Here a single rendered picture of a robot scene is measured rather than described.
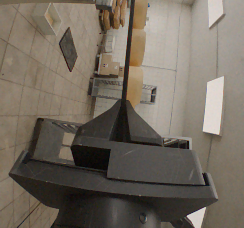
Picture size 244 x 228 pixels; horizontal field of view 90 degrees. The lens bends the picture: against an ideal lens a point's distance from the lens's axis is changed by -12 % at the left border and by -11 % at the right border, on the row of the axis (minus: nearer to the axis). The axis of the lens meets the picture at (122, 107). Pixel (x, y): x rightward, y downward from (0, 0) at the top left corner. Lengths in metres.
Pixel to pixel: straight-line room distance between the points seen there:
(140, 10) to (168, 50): 4.86
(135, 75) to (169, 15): 5.64
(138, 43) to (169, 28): 5.31
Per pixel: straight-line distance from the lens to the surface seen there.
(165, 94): 4.60
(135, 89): 0.16
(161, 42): 5.12
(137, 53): 0.18
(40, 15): 1.63
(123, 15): 4.53
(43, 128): 1.74
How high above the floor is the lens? 1.01
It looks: level
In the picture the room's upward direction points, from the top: 98 degrees clockwise
